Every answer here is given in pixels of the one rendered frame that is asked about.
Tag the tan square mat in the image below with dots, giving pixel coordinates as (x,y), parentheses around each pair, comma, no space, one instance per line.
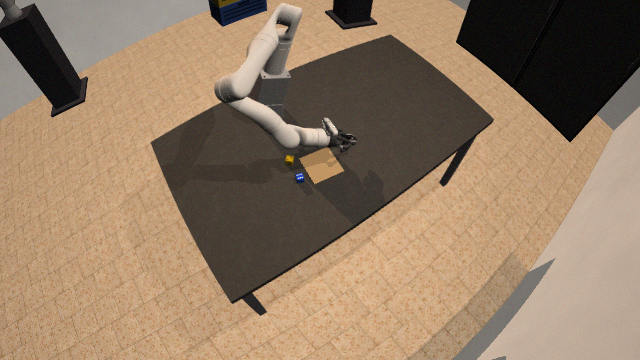
(321,165)

